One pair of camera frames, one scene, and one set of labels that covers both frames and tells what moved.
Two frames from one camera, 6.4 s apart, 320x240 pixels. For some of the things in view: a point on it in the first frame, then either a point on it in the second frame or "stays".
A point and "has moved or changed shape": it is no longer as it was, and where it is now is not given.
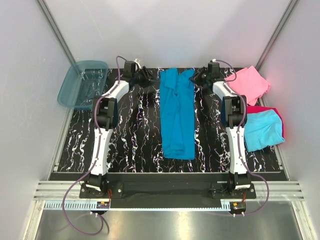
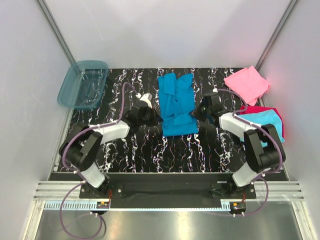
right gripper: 196,78 → 196,115
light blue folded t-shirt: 262,129 stays
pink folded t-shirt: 250,83 stays
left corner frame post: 56,31 stays
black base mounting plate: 168,190 stays
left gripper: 148,81 → 156,119
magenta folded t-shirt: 257,109 stays
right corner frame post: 275,35 stays
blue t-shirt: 177,96 has moved or changed shape
